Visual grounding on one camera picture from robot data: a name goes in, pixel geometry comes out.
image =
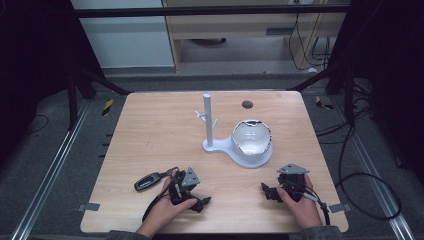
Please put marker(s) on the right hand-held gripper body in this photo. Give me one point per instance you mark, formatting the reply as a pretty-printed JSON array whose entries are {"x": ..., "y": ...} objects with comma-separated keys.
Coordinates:
[{"x": 293, "y": 181}]

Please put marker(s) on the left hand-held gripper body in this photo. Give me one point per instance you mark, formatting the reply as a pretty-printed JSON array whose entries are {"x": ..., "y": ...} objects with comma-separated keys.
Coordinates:
[{"x": 186, "y": 180}]

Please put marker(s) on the black car key fob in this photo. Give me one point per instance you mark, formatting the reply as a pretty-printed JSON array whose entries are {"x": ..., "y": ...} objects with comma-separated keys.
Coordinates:
[{"x": 146, "y": 181}]

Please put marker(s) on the person's right hand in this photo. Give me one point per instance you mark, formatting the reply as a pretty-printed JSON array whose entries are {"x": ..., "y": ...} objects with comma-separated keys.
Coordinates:
[{"x": 305, "y": 210}]

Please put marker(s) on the person's left hand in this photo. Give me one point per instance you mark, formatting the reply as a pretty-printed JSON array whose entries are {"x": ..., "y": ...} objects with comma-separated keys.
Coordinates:
[{"x": 163, "y": 211}]

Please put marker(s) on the white bowl with dark rim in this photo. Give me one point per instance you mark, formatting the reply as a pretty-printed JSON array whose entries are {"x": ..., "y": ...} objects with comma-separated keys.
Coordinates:
[{"x": 251, "y": 138}]

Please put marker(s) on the grey tape piece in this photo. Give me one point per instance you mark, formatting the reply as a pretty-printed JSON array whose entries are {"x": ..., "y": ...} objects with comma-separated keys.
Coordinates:
[
  {"x": 89, "y": 207},
  {"x": 340, "y": 208}
]

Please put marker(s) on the white key stand with tray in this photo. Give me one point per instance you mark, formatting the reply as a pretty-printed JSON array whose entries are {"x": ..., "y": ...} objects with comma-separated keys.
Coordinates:
[{"x": 208, "y": 126}]

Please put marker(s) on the yellow black hazard tape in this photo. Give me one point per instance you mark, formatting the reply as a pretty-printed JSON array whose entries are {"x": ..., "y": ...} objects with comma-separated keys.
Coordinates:
[
  {"x": 322, "y": 103},
  {"x": 107, "y": 107}
]

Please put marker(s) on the round grey table grommet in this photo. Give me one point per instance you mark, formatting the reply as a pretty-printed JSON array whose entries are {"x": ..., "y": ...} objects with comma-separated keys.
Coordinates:
[{"x": 247, "y": 104}]

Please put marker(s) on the white cabinet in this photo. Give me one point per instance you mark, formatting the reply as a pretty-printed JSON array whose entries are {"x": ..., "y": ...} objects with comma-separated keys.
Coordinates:
[{"x": 126, "y": 40}]

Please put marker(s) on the wooden shelf unit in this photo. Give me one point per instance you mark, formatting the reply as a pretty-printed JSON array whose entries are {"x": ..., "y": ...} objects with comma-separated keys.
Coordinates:
[{"x": 233, "y": 30}]

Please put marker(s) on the metal floor rail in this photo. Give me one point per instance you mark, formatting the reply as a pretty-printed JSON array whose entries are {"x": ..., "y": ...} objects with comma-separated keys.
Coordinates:
[
  {"x": 50, "y": 170},
  {"x": 373, "y": 170}
]

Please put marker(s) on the black frame stand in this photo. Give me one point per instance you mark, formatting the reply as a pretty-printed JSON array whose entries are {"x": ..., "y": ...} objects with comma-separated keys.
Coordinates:
[
  {"x": 348, "y": 93},
  {"x": 71, "y": 96}
]

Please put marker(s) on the black frame crossbar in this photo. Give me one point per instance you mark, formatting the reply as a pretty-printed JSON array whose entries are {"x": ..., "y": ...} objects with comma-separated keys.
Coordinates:
[{"x": 200, "y": 11}]

